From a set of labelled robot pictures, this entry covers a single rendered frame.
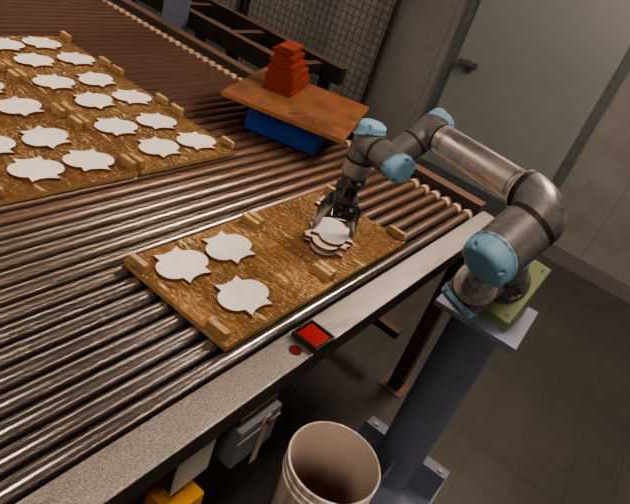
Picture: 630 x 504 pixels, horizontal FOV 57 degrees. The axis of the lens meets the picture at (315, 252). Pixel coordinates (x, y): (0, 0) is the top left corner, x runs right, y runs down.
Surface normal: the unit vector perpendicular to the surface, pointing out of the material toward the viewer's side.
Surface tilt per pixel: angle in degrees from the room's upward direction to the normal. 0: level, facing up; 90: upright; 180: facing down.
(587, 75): 90
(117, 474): 0
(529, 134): 90
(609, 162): 90
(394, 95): 90
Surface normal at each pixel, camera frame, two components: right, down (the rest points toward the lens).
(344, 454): -0.44, 0.33
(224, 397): 0.29, -0.80
